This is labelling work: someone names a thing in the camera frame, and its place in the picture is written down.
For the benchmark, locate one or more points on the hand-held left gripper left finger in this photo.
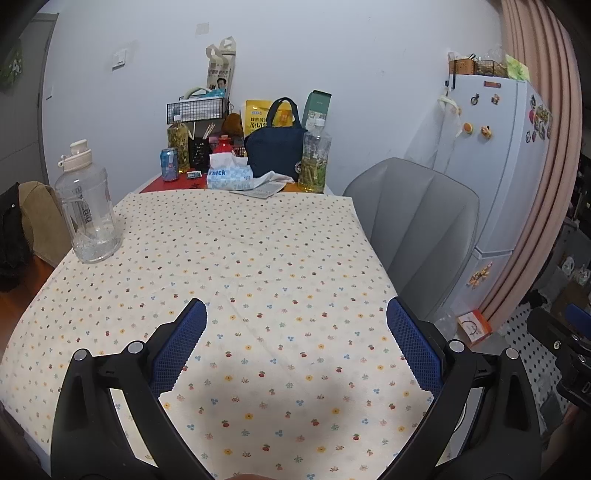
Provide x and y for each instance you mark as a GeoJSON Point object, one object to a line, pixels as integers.
{"type": "Point", "coordinates": [180, 344]}

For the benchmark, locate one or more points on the black jacket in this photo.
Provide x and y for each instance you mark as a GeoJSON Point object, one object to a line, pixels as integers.
{"type": "Point", "coordinates": [14, 235]}

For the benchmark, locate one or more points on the navy tote bag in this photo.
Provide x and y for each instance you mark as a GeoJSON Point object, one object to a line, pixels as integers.
{"type": "Point", "coordinates": [272, 152]}

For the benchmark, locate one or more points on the small bottle yellow contents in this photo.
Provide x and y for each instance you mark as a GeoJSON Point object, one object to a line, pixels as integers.
{"type": "Point", "coordinates": [178, 143]}

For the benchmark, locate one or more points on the large clear water jug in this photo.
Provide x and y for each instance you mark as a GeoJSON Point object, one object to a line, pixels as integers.
{"type": "Point", "coordinates": [87, 217]}

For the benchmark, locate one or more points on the grey upholstered chair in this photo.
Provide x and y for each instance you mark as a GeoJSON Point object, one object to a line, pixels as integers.
{"type": "Point", "coordinates": [415, 221]}

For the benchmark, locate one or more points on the green carton box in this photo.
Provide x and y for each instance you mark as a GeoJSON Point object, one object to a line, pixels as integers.
{"type": "Point", "coordinates": [316, 104]}

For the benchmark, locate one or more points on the black pen holder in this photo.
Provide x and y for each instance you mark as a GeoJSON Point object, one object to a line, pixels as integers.
{"type": "Point", "coordinates": [200, 152]}

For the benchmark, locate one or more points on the white hanging bag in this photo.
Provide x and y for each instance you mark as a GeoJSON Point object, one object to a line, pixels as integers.
{"type": "Point", "coordinates": [445, 134]}

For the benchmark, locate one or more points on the clear plastic bag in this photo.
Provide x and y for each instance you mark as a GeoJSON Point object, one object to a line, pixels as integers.
{"type": "Point", "coordinates": [444, 325]}

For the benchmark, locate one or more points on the red lidded container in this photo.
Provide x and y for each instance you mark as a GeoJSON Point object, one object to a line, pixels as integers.
{"type": "Point", "coordinates": [222, 145]}

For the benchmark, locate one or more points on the white refrigerator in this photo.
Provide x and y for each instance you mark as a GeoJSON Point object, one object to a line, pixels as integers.
{"type": "Point", "coordinates": [503, 184]}

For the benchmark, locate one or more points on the pink curtain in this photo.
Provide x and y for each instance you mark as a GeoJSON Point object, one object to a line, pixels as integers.
{"type": "Point", "coordinates": [549, 184]}

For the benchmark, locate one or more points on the red table mat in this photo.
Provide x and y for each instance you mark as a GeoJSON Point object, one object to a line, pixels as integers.
{"type": "Point", "coordinates": [157, 185]}

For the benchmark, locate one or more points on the brown cardboard box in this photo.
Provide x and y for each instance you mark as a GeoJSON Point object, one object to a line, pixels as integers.
{"type": "Point", "coordinates": [572, 300]}

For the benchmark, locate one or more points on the white light switch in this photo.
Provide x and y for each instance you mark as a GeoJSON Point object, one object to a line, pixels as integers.
{"type": "Point", "coordinates": [119, 59]}

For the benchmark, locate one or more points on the cluster of colourful fridge magnets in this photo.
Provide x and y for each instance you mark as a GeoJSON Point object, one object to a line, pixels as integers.
{"type": "Point", "coordinates": [540, 117]}

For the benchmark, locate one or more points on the cluster of yellow fridge magnets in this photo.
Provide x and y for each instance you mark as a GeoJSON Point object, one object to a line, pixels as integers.
{"type": "Point", "coordinates": [480, 274]}

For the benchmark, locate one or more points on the grey white cloth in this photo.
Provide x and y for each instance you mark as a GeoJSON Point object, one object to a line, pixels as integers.
{"type": "Point", "coordinates": [265, 184]}

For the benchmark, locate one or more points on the orange white box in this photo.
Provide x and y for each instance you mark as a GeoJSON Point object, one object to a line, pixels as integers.
{"type": "Point", "coordinates": [475, 328]}

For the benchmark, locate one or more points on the blue soda can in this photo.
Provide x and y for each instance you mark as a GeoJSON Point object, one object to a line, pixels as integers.
{"type": "Point", "coordinates": [169, 165]}

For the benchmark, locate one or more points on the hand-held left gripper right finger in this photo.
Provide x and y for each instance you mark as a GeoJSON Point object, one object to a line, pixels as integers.
{"type": "Point", "coordinates": [413, 346]}

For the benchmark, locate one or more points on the green wall picture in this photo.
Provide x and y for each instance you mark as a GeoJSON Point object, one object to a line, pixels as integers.
{"type": "Point", "coordinates": [11, 67]}

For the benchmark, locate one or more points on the large clear bottle green contents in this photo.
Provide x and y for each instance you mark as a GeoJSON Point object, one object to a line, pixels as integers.
{"type": "Point", "coordinates": [315, 161]}

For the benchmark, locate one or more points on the yellow snack packet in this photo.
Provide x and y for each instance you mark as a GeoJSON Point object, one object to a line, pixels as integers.
{"type": "Point", "coordinates": [256, 115]}

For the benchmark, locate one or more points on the small white bottle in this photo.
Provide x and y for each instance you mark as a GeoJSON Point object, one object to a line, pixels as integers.
{"type": "Point", "coordinates": [568, 264]}

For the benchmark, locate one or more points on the grey door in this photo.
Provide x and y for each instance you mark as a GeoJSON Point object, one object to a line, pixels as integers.
{"type": "Point", "coordinates": [32, 129]}

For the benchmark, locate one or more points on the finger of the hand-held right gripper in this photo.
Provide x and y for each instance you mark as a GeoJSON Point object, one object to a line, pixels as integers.
{"type": "Point", "coordinates": [581, 316]}
{"type": "Point", "coordinates": [554, 337]}

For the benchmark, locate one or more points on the blue tissue box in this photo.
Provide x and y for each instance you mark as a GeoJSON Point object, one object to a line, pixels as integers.
{"type": "Point", "coordinates": [230, 177]}

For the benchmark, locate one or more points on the printed white paper bag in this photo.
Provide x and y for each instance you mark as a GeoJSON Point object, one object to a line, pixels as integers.
{"type": "Point", "coordinates": [220, 74]}

